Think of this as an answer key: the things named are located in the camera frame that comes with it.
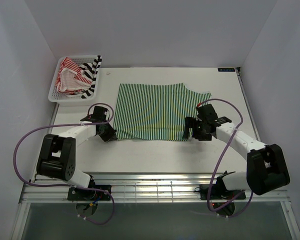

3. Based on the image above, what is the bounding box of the white plastic basket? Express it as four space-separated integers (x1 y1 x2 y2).
48 55 101 106

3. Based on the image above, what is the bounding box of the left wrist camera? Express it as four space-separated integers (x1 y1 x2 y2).
80 106 109 125

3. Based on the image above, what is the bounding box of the blue label sticker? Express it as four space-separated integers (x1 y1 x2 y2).
217 67 236 72

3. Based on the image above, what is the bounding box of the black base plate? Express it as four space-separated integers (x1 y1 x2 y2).
194 183 247 201
67 187 111 202

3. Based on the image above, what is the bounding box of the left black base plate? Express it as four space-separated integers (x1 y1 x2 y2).
67 187 111 202

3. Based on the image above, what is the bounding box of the black white striped tank top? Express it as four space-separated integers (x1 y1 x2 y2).
79 55 103 99

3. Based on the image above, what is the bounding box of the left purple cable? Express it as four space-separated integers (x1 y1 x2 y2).
13 102 116 225

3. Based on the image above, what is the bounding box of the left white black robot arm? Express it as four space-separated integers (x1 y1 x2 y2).
36 121 117 188

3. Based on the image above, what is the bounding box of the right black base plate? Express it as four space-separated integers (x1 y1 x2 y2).
194 183 247 201

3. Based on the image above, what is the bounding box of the aluminium rail frame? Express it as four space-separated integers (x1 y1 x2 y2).
19 172 291 204

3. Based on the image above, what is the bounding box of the red white striped tank top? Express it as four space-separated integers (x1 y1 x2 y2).
54 57 92 95

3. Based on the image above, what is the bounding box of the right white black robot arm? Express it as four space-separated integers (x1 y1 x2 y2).
183 117 290 196

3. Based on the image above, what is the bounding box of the green white striped tank top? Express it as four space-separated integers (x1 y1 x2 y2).
113 83 212 142

